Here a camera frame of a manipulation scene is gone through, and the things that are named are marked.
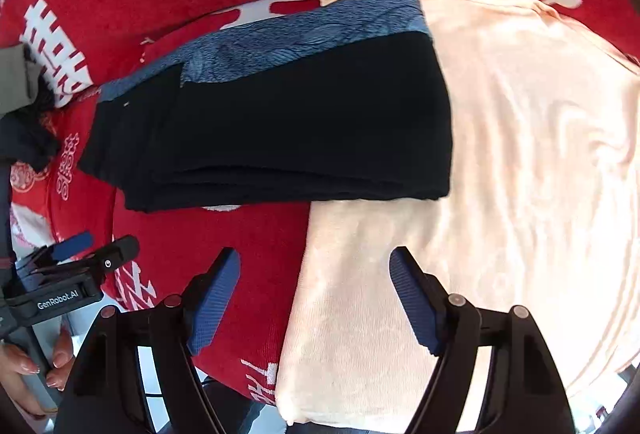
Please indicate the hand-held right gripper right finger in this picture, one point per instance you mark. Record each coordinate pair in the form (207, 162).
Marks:
(412, 301)

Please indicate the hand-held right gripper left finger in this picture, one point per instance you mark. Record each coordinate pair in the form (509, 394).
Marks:
(215, 304)

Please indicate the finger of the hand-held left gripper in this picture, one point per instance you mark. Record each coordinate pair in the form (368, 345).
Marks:
(72, 244)
(112, 256)

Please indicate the black pants with blue trim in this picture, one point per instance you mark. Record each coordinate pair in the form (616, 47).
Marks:
(300, 129)

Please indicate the person's left hand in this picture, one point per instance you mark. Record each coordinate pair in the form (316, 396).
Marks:
(15, 364)

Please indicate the person's legs in jeans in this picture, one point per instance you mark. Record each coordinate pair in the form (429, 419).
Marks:
(235, 409)

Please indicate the dark navy cloth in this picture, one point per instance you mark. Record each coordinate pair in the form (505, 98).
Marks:
(22, 134)

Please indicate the olive folded cloth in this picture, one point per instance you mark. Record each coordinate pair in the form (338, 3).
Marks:
(15, 74)

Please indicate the cream cloth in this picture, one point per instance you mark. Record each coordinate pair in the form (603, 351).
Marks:
(525, 154)

